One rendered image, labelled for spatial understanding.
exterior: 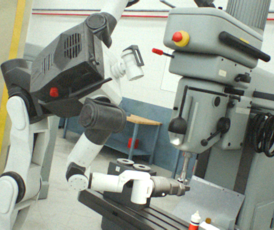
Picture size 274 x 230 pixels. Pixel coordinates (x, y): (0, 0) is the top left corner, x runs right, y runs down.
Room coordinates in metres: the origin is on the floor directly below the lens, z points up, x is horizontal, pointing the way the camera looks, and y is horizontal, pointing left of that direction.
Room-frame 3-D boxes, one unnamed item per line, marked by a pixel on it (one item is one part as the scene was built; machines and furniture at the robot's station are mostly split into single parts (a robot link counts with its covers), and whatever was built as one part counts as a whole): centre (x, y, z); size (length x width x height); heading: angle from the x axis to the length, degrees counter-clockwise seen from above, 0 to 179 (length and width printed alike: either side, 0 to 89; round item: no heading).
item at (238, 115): (1.64, -0.39, 1.47); 0.24 x 0.19 x 0.26; 49
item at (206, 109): (1.50, -0.27, 1.47); 0.21 x 0.19 x 0.32; 49
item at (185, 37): (1.33, -0.11, 1.76); 0.06 x 0.02 x 0.06; 49
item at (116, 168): (1.69, -0.04, 1.05); 0.22 x 0.12 x 0.20; 59
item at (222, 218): (1.34, -0.45, 1.07); 0.06 x 0.05 x 0.06; 46
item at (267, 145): (1.57, -0.59, 1.45); 0.18 x 0.16 x 0.21; 139
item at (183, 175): (1.50, -0.27, 1.23); 0.03 x 0.03 x 0.11
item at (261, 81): (1.88, -0.59, 1.66); 0.80 x 0.23 x 0.20; 139
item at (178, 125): (1.31, -0.17, 1.43); 0.07 x 0.07 x 0.06
